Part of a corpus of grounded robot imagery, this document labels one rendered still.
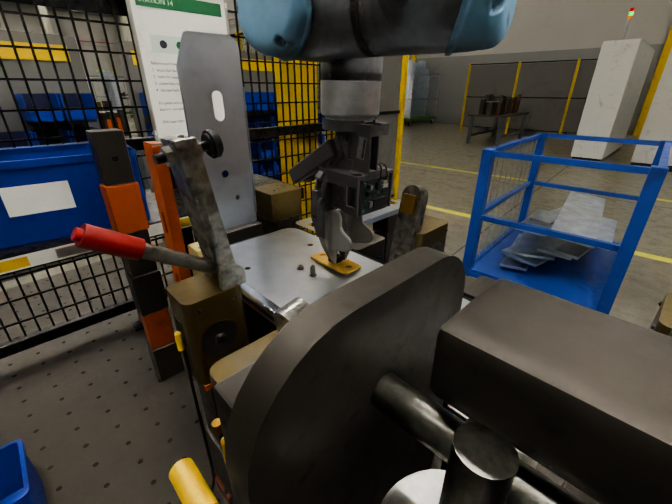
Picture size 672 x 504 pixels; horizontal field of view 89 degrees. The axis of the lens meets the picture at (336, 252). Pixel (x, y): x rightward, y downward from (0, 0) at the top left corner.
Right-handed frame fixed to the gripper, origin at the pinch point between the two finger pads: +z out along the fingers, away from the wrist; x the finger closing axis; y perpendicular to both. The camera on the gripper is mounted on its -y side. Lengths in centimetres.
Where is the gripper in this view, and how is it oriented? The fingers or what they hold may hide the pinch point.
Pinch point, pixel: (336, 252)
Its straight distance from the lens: 54.4
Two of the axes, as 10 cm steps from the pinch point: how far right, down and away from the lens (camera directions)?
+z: -0.2, 9.0, 4.4
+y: 7.0, 3.3, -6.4
